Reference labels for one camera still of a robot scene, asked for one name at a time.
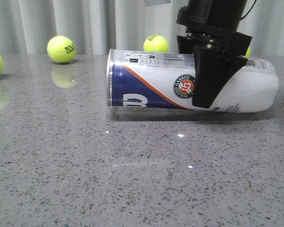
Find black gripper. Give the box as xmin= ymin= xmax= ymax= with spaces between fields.
xmin=177 ymin=0 xmax=252 ymax=108

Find white blue tennis ball can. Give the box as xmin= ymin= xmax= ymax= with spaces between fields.
xmin=107 ymin=49 xmax=279 ymax=113

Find centre yellow tennis ball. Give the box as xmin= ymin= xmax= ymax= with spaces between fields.
xmin=143 ymin=35 xmax=169 ymax=52

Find right yellow tennis ball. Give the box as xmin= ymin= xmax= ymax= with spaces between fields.
xmin=245 ymin=46 xmax=251 ymax=57

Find yellow tennis ball Roland Garros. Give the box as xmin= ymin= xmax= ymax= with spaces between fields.
xmin=47 ymin=35 xmax=76 ymax=63

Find black thin cable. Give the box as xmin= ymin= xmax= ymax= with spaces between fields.
xmin=240 ymin=0 xmax=256 ymax=20

